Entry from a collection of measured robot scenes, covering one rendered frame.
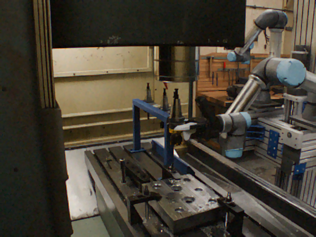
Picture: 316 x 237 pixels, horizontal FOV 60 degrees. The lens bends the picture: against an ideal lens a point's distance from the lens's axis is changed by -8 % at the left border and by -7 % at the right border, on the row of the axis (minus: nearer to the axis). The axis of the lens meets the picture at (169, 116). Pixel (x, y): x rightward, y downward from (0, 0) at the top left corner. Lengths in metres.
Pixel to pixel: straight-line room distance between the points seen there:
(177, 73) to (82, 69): 1.08
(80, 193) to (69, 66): 0.80
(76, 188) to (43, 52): 1.24
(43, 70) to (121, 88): 1.37
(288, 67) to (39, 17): 0.96
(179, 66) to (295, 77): 0.56
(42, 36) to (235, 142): 0.85
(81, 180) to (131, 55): 0.89
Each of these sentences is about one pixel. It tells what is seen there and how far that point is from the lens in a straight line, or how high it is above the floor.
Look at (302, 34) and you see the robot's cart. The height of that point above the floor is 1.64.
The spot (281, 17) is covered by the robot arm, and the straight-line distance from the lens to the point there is 2.14.
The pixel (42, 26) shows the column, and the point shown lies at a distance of 0.69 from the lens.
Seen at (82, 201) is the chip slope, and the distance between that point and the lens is 1.76.
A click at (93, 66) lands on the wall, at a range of 1.95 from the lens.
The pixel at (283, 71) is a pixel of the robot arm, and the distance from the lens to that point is 1.27.
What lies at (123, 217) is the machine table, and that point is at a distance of 1.18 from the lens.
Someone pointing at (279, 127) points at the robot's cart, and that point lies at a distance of 1.88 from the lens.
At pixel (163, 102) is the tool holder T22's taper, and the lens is 1.48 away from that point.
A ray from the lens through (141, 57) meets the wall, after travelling 2.04.
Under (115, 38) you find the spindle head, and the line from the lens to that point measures 0.81.
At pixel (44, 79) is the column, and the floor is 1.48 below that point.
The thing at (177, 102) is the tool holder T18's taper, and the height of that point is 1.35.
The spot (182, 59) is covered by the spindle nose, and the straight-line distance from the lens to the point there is 0.95.
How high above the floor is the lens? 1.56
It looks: 15 degrees down
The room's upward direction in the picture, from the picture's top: 1 degrees clockwise
